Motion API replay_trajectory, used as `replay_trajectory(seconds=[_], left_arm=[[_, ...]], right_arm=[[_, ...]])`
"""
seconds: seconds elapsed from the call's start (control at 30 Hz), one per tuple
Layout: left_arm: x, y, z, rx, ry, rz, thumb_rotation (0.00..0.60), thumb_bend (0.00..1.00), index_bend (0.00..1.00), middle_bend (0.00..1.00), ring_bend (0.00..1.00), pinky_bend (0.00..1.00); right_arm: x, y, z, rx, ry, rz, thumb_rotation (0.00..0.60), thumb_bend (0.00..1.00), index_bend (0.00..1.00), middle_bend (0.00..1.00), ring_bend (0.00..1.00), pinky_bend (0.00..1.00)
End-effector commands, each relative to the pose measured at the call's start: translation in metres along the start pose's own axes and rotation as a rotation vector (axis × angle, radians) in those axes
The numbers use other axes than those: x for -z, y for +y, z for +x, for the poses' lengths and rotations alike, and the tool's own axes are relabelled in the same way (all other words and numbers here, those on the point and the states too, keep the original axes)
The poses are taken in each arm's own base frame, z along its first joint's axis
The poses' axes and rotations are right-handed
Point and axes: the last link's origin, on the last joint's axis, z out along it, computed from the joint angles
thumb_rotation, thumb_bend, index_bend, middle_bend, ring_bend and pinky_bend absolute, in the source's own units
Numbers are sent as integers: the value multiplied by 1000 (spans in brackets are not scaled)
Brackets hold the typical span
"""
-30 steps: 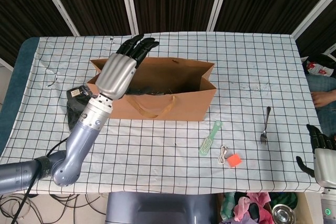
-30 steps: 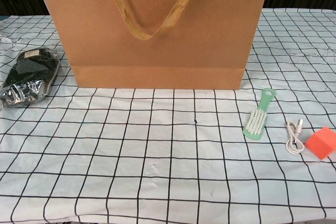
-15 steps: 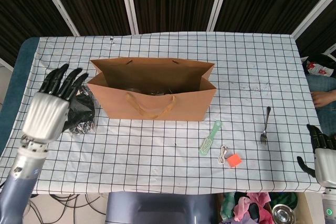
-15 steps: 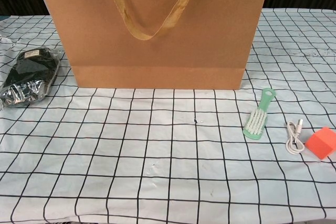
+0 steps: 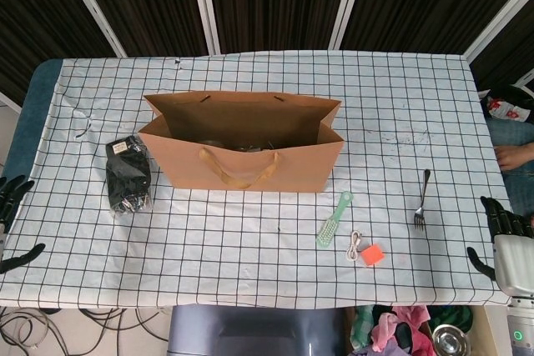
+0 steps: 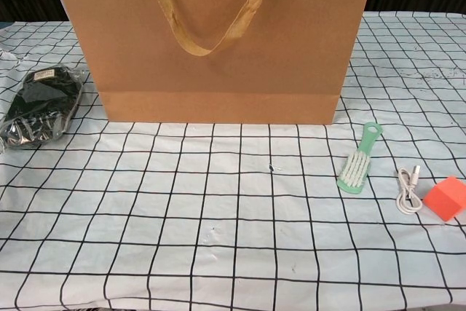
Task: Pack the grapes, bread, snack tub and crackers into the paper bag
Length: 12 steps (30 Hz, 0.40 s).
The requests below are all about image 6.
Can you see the orange cube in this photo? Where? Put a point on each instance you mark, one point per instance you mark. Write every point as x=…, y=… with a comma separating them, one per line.
x=444, y=201

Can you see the green plastic brush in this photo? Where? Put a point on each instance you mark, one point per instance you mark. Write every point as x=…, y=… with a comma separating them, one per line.
x=356, y=172

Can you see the black plastic-wrapped pack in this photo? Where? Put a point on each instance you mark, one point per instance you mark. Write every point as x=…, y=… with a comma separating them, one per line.
x=40, y=107

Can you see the brown paper bag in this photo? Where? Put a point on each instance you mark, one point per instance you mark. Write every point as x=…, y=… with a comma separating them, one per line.
x=291, y=70

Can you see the white black checkered tablecloth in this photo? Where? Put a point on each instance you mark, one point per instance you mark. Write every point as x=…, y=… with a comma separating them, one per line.
x=218, y=216

